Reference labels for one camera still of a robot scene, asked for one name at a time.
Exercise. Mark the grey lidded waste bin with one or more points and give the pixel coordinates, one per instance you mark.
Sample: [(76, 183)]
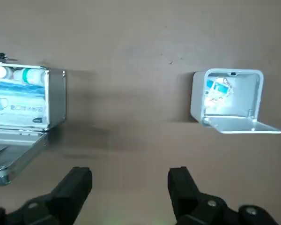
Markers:
[(197, 98)]

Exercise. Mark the blue-white swab packet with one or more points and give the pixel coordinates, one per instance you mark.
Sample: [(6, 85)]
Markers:
[(222, 87), (210, 84)]

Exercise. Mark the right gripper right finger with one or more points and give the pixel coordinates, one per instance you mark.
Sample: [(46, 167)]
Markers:
[(189, 204)]

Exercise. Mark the aluminium medical kit case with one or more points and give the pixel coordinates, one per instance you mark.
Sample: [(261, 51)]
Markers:
[(56, 98)]

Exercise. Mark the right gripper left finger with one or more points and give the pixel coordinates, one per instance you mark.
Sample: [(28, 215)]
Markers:
[(68, 201)]

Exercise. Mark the blue face mask packet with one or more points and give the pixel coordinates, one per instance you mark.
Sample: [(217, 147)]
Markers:
[(18, 100)]

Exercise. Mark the green-banded white bottle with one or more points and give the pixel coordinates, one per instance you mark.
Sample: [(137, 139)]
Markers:
[(34, 76)]

